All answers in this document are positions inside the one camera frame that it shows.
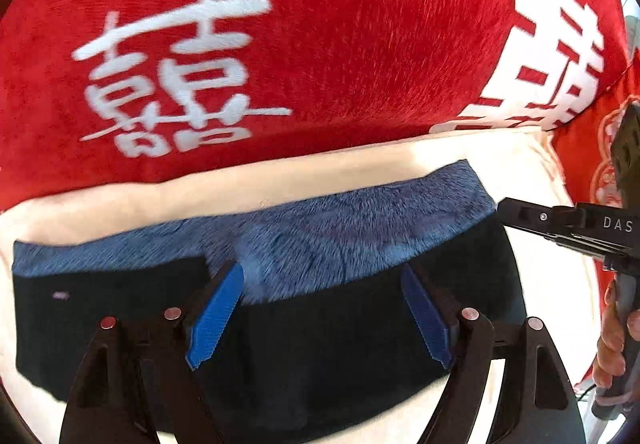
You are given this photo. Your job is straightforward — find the black pants with blue waistband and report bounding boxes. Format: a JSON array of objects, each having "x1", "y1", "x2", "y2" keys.
[{"x1": 12, "y1": 161, "x2": 526, "y2": 443}]

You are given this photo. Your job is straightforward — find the person's right hand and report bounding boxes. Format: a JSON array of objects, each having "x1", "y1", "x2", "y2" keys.
[{"x1": 592, "y1": 282, "x2": 639, "y2": 389}]

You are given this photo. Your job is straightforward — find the cream cushion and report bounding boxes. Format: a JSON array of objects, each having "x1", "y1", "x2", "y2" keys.
[{"x1": 1, "y1": 128, "x2": 600, "y2": 443}]

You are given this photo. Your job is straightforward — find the red blanket with white characters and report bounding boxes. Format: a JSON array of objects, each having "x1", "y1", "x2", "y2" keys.
[{"x1": 1, "y1": 0, "x2": 629, "y2": 208}]

